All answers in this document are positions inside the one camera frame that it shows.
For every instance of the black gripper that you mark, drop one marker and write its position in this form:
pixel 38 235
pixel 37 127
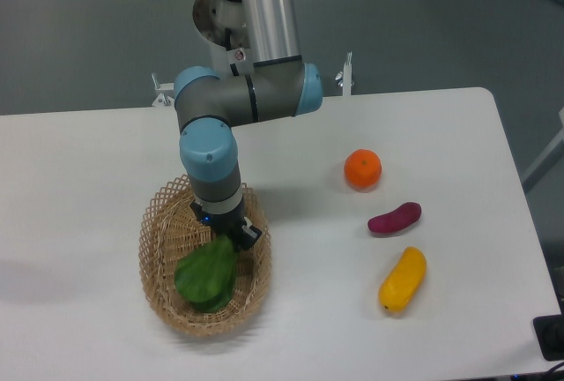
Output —
pixel 244 233

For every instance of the green bok choy vegetable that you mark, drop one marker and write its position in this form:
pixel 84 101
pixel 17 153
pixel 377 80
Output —
pixel 205 278

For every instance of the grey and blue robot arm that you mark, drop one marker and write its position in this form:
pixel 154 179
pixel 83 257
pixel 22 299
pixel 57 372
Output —
pixel 277 84

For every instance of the woven wicker basket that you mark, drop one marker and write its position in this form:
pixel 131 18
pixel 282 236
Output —
pixel 169 232

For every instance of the orange tangerine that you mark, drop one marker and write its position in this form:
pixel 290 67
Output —
pixel 362 169

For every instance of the yellow mango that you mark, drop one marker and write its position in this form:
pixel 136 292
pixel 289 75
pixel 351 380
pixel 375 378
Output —
pixel 403 281

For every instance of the purple sweet potato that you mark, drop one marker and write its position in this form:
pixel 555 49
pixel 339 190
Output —
pixel 397 220

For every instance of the black device at table edge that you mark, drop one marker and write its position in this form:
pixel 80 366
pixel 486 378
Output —
pixel 549 332

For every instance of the white table leg right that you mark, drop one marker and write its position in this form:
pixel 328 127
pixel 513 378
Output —
pixel 545 161

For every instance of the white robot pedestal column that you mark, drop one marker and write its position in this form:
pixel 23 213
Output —
pixel 222 25

